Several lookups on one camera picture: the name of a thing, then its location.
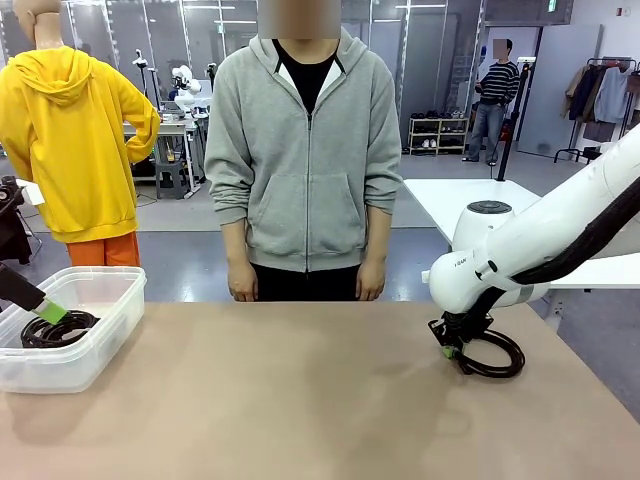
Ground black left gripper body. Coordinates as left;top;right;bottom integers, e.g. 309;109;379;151
0;196;33;267

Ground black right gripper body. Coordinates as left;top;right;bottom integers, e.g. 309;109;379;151
427;309;496;351

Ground black cable with tie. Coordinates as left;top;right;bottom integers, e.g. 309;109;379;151
19;309;102;350

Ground thick black cable wide connector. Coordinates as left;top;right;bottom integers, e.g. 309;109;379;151
452;327;527;378

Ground person's left forearm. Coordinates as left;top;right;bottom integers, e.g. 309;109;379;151
366;205;392;264

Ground person's right forearm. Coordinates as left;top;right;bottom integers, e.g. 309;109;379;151
221;222;251;266

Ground person's left hand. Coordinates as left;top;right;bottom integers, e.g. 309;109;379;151
356;257;387;302

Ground person's right hand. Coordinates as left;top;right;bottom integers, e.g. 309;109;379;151
227;259;259;303

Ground orange mannequin shorts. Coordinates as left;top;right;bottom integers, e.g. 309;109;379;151
67;232;142;268

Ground clear plastic storage bin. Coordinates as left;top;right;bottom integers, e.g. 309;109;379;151
0;265;147;395

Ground yellow hoodie on mannequin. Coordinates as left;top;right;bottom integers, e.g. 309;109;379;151
0;45;161;245

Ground large white table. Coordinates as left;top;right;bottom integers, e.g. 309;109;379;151
402;178;640;321

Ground black trousers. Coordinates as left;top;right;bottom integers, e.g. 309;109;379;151
249;262;369;302

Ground grey step stool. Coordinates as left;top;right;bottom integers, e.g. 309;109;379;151
154;159;194;200

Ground grey workbench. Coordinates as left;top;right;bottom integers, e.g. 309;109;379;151
122;117;209;200

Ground wooden shoe shelf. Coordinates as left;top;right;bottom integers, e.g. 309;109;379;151
408;115;471;156

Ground black tripod pole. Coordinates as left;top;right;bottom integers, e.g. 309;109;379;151
497;56;537;182

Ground mannequin head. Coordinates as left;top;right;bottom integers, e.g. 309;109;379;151
12;0;64;51

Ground black utility cart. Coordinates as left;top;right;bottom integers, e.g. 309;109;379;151
574;144;616;164

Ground grey zip hoodie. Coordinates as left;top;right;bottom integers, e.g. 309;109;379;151
203;27;404;274

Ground person in striped sweater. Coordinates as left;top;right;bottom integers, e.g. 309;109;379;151
462;38;521;166

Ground clothes rack with coats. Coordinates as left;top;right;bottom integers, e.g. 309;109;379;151
553;56;640;164

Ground black t-shirt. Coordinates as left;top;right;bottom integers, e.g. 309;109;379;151
272;38;341;115

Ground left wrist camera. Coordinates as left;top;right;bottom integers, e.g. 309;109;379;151
0;174;46;206

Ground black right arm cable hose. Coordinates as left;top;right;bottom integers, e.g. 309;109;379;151
462;182;640;326

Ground tripod with white camera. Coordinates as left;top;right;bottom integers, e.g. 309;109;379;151
132;48;157;96

